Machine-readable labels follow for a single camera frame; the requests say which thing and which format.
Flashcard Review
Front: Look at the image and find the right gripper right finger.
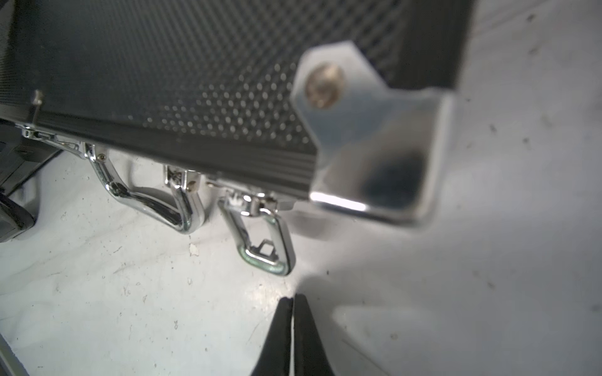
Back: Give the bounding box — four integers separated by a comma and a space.
293, 294, 335, 376

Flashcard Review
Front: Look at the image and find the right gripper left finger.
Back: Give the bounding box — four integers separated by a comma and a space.
251, 298, 293, 376

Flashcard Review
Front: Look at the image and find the black poker case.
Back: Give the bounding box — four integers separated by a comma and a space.
1, 1, 476, 276

